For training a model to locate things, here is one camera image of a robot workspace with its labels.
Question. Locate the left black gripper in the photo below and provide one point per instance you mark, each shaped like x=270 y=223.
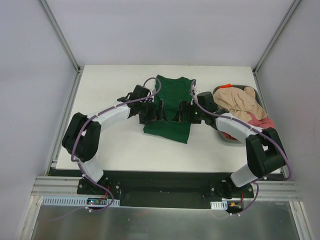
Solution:
x=152 y=113

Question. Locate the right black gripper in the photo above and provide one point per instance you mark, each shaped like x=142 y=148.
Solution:
x=188 y=114

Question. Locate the green t shirt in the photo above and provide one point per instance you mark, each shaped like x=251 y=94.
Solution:
x=171 y=92

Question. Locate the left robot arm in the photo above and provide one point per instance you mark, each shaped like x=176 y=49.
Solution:
x=82 y=137

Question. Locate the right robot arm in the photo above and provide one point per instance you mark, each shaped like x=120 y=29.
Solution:
x=264 y=150

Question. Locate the grey laundry basket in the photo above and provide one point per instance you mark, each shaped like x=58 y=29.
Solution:
x=250 y=87

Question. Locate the orange t shirt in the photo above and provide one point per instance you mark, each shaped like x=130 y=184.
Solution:
x=226 y=86

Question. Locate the beige t shirt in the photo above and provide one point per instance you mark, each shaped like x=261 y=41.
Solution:
x=240 y=100

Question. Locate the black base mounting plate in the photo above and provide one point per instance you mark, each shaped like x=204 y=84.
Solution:
x=151 y=189

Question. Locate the pink t shirt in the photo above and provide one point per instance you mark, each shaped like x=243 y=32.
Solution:
x=264 y=123

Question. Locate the right white cable duct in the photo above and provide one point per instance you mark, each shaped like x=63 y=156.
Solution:
x=219 y=205

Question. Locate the white cable duct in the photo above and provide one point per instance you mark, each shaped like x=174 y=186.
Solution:
x=219 y=205
x=71 y=201

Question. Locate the left white cable duct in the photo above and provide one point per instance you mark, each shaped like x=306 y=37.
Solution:
x=71 y=201

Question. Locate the left aluminium table rail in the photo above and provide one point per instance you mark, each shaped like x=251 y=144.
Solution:
x=63 y=124

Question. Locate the left aluminium frame post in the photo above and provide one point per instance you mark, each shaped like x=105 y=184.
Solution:
x=59 y=34

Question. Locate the aluminium frame post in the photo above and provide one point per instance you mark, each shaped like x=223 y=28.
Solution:
x=59 y=34
x=293 y=7

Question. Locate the right aluminium frame post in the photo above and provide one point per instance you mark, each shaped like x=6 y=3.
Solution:
x=293 y=7

